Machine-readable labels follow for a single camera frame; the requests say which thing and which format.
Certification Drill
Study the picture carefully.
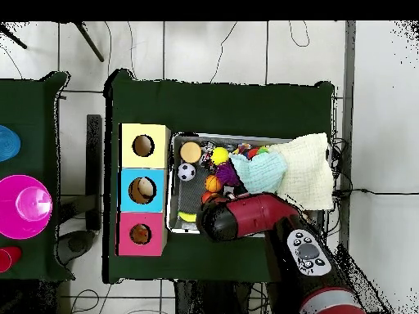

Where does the dark green table cloth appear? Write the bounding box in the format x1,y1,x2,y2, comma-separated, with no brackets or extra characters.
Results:
0,70,76,282
102,68,336,285

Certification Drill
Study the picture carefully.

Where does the black panel stand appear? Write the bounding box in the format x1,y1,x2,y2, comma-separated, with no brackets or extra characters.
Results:
85,114,103,231

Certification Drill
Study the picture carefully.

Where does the mint green knitted cloth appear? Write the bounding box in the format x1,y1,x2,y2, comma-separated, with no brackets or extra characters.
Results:
228,150,288,195

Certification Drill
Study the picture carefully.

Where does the shallow metal mesh bin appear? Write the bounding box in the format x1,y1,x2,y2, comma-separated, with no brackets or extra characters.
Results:
166,131,333,236

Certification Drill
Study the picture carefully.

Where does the small orange basketball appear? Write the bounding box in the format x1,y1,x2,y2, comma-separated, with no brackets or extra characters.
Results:
205,174,224,194

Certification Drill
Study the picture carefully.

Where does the black tripod leg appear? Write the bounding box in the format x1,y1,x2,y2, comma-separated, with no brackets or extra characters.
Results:
73,21,105,63
0,25,28,50

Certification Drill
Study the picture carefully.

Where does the magenta plastic bowl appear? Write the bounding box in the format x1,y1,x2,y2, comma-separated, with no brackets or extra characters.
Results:
0,173,53,240

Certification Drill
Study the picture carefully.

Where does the purple spiky ball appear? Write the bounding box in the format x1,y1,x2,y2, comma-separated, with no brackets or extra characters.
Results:
214,161,241,188

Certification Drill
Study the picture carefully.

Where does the blue round disc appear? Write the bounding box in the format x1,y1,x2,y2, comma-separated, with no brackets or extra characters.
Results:
0,124,21,163

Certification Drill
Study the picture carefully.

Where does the wooden box with three holes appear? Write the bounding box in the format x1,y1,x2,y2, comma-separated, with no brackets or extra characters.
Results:
115,122,172,258

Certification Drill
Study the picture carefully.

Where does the small soccer ball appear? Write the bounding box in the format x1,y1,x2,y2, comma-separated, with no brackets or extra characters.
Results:
177,162,196,182

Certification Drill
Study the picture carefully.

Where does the smooth yellow ball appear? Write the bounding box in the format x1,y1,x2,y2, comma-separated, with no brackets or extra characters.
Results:
209,146,231,167

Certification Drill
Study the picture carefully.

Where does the cream knitted cloth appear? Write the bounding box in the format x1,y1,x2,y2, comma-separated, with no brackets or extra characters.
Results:
268,132,336,211

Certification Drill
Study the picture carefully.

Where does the grey round stand base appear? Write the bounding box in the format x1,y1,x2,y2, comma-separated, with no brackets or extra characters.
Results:
56,229,97,266

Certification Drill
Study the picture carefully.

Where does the smooth orange-red ball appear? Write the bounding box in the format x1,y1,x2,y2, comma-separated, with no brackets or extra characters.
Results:
200,191,220,205

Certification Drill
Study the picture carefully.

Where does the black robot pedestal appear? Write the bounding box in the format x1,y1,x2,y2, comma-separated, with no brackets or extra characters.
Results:
174,279,273,314

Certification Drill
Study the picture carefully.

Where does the round container with orange lid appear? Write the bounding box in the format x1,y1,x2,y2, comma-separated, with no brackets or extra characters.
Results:
179,141,203,164

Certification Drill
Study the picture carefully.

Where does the yellow toy banana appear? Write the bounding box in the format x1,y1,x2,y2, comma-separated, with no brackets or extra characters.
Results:
177,210,198,223

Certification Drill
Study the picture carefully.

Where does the red plastic cup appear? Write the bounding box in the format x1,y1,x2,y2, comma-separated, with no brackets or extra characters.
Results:
0,245,23,273

